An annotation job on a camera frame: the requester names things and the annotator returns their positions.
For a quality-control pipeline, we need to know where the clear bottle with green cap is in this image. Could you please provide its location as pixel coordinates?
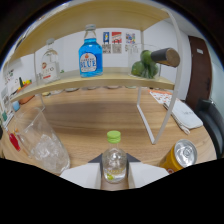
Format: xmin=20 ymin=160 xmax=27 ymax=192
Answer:
xmin=101 ymin=130 xmax=128 ymax=184

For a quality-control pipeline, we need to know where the yellow drink can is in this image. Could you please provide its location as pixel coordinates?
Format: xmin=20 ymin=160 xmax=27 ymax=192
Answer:
xmin=158 ymin=138 xmax=199 ymax=175

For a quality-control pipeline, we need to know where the small red liquid bottle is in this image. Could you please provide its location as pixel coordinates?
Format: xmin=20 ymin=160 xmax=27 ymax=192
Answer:
xmin=6 ymin=129 xmax=22 ymax=152

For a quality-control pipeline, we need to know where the clear glass cup with ice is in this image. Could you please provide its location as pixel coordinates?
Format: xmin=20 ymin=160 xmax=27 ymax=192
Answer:
xmin=13 ymin=106 xmax=72 ymax=176

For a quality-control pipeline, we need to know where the light blue cup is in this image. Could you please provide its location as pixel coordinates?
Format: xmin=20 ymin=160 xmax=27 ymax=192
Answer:
xmin=11 ymin=100 xmax=21 ymax=112

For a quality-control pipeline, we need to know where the orange printed menu sheet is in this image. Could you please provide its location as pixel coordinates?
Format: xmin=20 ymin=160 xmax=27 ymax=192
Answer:
xmin=148 ymin=89 xmax=173 ymax=105

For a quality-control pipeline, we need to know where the black sofa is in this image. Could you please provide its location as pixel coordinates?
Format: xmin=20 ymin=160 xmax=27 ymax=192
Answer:
xmin=195 ymin=99 xmax=224 ymax=159

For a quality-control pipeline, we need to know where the white bowl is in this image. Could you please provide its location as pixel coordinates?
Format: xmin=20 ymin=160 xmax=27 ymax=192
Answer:
xmin=84 ymin=85 xmax=101 ymax=91

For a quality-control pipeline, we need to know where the glass jar with limes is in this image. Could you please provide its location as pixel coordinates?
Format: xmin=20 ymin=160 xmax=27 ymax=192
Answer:
xmin=127 ymin=43 xmax=162 ymax=80

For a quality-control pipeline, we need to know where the brown door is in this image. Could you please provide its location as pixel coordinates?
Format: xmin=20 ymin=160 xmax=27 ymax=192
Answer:
xmin=185 ymin=35 xmax=213 ymax=113

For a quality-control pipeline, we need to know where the clear bottle with red label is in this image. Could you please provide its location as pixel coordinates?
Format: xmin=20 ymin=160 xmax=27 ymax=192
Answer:
xmin=40 ymin=37 xmax=61 ymax=84

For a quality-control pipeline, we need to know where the dark wooden muddler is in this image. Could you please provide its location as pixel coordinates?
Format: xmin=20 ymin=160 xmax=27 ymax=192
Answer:
xmin=150 ymin=47 xmax=181 ymax=68

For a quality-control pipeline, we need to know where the blue liquid bottle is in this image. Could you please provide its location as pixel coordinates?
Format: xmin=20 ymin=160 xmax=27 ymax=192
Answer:
xmin=78 ymin=23 xmax=104 ymax=78

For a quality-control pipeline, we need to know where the white frame wooden two-tier shelf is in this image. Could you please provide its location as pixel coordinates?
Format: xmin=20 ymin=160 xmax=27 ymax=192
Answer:
xmin=6 ymin=0 xmax=185 ymax=145

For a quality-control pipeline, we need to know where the blue wall poster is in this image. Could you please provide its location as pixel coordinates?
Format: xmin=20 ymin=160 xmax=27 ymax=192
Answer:
xmin=102 ymin=31 xmax=111 ymax=54

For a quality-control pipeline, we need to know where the multicolour wall poster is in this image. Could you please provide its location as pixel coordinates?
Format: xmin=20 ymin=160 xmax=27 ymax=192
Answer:
xmin=125 ymin=32 xmax=137 ymax=54

